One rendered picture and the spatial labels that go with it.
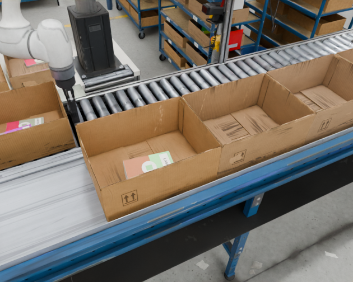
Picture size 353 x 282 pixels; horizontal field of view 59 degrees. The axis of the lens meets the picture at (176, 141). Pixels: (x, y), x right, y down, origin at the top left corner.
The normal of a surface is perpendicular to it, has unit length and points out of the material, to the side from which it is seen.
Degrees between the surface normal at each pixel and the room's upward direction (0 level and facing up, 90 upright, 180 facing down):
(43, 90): 90
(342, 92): 89
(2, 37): 70
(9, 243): 0
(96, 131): 90
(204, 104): 89
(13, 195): 0
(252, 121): 0
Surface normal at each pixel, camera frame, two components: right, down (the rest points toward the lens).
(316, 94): 0.04, -0.72
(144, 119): 0.44, 0.63
